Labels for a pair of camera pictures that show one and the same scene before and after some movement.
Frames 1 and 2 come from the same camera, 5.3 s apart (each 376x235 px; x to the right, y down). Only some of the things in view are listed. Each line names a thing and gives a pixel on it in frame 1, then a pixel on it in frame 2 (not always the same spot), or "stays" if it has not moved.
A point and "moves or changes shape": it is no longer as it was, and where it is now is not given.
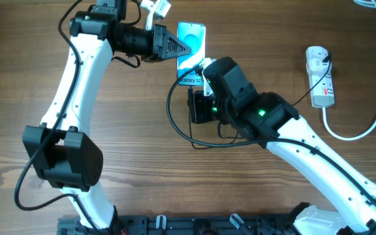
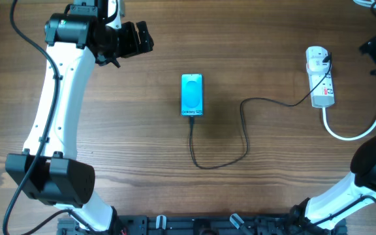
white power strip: [318, 65] stays
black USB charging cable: [329, 62] moves or changes shape
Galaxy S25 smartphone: [193, 34] moves or changes shape
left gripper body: [158, 33] → [127, 44]
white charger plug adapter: [315, 66] stays
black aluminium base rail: [187, 224] stays
